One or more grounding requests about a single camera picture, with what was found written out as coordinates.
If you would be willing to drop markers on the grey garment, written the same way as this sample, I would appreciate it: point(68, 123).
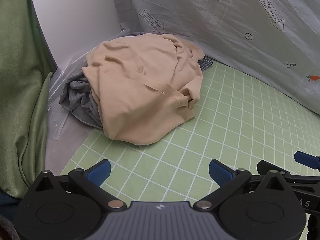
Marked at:
point(76, 97)

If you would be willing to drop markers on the green curtain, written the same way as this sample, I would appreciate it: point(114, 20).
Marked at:
point(26, 70)

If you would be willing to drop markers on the beige long-sleeve shirt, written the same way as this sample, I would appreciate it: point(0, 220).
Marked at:
point(144, 86)

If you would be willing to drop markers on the green grid mat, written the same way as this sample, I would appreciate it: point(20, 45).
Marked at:
point(239, 121)

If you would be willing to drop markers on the blue checkered cloth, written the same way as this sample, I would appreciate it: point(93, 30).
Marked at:
point(205, 63)

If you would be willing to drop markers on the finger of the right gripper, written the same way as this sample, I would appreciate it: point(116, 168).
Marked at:
point(307, 160)
point(264, 167)

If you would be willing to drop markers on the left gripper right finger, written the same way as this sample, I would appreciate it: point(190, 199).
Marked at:
point(231, 182)

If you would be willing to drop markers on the grey carrot-print sheet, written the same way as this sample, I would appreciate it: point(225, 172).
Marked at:
point(275, 41)

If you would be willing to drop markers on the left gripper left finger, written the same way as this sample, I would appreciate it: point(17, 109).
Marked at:
point(89, 182)

